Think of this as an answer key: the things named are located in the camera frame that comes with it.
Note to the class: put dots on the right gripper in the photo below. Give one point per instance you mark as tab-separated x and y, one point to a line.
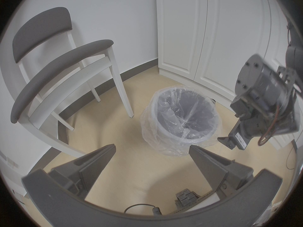
255	126

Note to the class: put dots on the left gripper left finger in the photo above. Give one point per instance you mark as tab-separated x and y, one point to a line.
94	169

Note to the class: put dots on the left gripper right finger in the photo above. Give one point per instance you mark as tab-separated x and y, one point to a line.
210	167

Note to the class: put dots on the clear plastic bag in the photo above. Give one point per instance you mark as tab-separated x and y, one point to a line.
184	117

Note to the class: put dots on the white trash bin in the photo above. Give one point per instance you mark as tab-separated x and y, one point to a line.
153	117

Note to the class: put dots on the grey padded white chair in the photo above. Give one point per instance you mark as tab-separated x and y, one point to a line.
59	65

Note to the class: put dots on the white wardrobe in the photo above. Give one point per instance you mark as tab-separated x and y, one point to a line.
213	32

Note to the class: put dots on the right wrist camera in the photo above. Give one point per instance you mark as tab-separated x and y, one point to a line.
240	106

